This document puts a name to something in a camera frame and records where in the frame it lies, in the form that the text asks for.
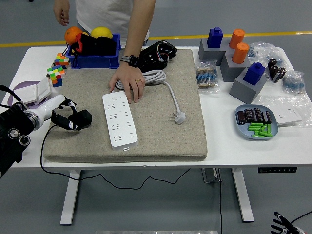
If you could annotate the person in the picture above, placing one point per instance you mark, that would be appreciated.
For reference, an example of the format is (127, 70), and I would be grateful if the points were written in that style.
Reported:
(104, 14)

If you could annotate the blue square peg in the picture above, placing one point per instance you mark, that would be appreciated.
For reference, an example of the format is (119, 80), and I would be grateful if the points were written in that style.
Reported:
(254, 74)
(215, 37)

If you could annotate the open black electronic device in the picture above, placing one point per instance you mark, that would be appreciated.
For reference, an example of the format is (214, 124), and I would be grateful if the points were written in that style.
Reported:
(156, 57)

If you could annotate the black capacitor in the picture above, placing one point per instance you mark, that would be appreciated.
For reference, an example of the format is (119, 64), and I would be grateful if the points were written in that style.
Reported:
(274, 73)
(280, 74)
(272, 64)

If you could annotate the metal bracket under table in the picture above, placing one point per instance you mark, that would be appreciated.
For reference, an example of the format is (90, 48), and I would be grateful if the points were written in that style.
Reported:
(209, 175)

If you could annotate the yellow lemon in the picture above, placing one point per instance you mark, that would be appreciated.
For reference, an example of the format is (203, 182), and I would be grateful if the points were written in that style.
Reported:
(101, 31)

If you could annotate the white power strip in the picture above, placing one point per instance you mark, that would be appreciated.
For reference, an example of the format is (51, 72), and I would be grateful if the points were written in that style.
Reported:
(120, 122)

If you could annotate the colourful puzzle cube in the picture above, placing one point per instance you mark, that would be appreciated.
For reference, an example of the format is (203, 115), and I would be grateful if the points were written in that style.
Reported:
(61, 59)
(56, 75)

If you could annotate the orange cylinder peg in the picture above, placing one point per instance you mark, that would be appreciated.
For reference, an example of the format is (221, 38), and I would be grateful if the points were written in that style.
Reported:
(240, 53)
(237, 37)

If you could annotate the blue-grey plate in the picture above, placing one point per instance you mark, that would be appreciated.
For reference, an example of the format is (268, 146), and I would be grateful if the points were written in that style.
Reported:
(241, 130)

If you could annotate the black wristwatch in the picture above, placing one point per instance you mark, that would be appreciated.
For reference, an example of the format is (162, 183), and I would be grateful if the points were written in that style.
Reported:
(132, 61)

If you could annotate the blue plastic bin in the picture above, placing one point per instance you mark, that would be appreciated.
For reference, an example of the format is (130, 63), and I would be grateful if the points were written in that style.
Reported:
(97, 62)

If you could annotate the black plug adapter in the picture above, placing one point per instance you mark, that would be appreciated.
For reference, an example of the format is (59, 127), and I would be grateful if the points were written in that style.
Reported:
(84, 117)

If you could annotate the black pouch red trim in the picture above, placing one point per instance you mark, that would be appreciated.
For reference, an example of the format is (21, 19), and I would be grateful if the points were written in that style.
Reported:
(85, 45)

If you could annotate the grey peg block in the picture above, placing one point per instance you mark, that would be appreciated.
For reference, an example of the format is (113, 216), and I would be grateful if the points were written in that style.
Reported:
(207, 56)
(243, 93)
(231, 73)

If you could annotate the clear plastic bag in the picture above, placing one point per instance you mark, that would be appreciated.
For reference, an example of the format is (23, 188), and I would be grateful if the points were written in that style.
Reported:
(273, 101)

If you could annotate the person's right forearm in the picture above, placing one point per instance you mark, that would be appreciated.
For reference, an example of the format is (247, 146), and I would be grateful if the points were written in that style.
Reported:
(58, 2)

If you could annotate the person's left hand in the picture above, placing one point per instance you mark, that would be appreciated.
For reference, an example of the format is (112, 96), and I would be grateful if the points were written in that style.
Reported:
(129, 75)

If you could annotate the plain black pouch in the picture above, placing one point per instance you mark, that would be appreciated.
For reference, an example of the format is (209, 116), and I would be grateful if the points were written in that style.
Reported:
(106, 46)

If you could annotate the grey-brown mat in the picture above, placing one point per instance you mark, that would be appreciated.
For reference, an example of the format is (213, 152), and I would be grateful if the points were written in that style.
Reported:
(158, 136)

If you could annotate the white wall socket panel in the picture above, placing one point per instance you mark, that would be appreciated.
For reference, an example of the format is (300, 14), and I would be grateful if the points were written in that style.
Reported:
(288, 116)

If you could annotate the purple tray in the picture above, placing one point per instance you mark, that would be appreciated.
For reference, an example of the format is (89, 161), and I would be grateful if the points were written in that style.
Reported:
(18, 85)

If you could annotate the person's right hand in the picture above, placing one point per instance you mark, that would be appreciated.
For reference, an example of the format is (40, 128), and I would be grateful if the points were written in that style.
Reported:
(61, 14)

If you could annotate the clear bag of resistors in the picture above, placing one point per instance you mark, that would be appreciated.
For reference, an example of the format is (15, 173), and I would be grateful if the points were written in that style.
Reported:
(293, 84)
(207, 78)
(263, 52)

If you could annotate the black table control panel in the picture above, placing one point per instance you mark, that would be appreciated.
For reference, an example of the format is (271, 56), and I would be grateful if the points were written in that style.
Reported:
(278, 169)

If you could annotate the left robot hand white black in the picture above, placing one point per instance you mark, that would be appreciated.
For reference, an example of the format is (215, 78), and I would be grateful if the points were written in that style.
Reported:
(51, 104)

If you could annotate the person's left forearm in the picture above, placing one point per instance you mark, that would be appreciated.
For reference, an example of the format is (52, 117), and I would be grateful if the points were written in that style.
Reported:
(140, 26)

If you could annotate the white table leg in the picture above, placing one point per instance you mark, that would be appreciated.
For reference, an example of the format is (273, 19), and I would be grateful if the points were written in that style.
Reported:
(70, 197)
(242, 195)

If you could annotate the orange fruit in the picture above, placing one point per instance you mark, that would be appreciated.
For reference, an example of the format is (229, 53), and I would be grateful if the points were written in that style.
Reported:
(72, 34)

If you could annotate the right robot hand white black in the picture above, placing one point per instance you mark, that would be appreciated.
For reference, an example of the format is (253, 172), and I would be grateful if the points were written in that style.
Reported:
(284, 220)

